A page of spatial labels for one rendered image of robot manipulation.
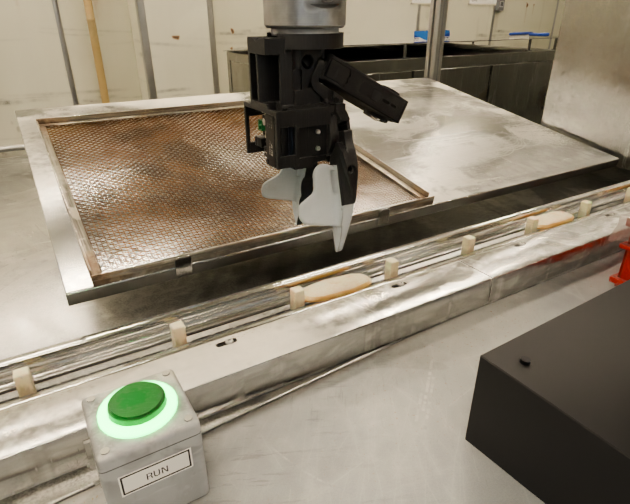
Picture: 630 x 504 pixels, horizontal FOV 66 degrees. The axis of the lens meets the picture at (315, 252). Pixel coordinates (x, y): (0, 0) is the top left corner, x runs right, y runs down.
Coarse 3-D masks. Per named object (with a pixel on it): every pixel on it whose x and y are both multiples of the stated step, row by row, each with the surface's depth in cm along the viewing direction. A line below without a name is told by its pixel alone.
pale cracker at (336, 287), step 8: (328, 280) 60; (336, 280) 60; (344, 280) 60; (352, 280) 60; (360, 280) 60; (368, 280) 61; (304, 288) 59; (312, 288) 58; (320, 288) 58; (328, 288) 58; (336, 288) 58; (344, 288) 59; (352, 288) 59; (360, 288) 59; (312, 296) 57; (320, 296) 57; (328, 296) 57; (336, 296) 58
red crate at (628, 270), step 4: (620, 244) 64; (624, 244) 64; (628, 244) 64; (624, 248) 64; (628, 248) 63; (628, 252) 64; (624, 256) 65; (628, 256) 64; (624, 260) 65; (628, 260) 64; (624, 264) 65; (628, 264) 64; (620, 268) 65; (624, 268) 65; (628, 268) 64; (620, 272) 66; (624, 272) 65; (628, 272) 65; (612, 276) 66; (616, 276) 66; (620, 276) 66; (624, 276) 65; (628, 276) 65; (612, 280) 66; (616, 280) 66; (620, 280) 65; (624, 280) 65; (616, 284) 66
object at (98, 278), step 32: (64, 128) 88; (128, 128) 90; (160, 128) 92; (192, 128) 93; (224, 128) 94; (256, 128) 96; (64, 160) 77; (160, 160) 80; (192, 160) 81; (256, 160) 84; (64, 192) 68; (128, 192) 71; (160, 192) 72; (224, 192) 74; (256, 192) 74; (416, 192) 78; (160, 224) 65; (192, 224) 65; (256, 224) 67; (288, 224) 67; (96, 256) 58; (160, 256) 59; (192, 256) 58
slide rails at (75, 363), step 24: (624, 192) 92; (480, 240) 73; (384, 264) 66; (408, 264) 66; (240, 312) 55; (288, 312) 55; (144, 336) 51; (168, 336) 51; (216, 336) 51; (72, 360) 48; (96, 360) 48; (144, 360) 48; (0, 384) 45; (72, 384) 45
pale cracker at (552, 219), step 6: (540, 216) 79; (546, 216) 79; (552, 216) 79; (558, 216) 79; (564, 216) 79; (570, 216) 80; (540, 222) 77; (546, 222) 77; (552, 222) 77; (558, 222) 78; (564, 222) 78; (540, 228) 77; (546, 228) 77
